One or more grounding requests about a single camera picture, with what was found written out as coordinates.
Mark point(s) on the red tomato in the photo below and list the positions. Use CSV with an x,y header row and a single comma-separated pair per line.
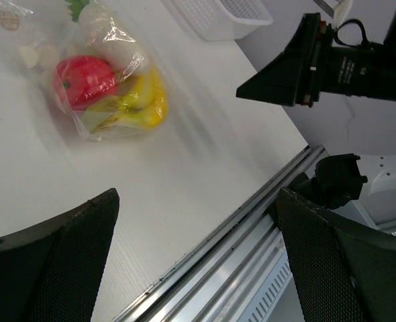
x,y
81,81

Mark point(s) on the white radish with leaves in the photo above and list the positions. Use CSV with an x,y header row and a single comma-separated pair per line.
x,y
109,38

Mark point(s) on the clear zip top bag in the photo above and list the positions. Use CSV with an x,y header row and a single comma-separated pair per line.
x,y
40,34

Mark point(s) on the white perforated plastic basket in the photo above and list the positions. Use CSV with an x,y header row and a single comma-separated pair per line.
x,y
215,21

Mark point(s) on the white slotted cable duct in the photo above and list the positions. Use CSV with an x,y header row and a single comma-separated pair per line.
x,y
267,296

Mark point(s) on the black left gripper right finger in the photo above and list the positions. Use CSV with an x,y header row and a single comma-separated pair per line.
x,y
343,270

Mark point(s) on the yellow banana bunch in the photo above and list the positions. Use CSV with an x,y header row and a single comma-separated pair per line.
x,y
144,105

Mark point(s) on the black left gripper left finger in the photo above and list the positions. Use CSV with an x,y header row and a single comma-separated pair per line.
x,y
52,271

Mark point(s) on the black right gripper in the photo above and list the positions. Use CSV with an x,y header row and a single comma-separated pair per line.
x,y
316,60

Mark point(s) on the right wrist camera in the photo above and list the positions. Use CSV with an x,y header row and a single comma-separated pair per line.
x,y
335,8

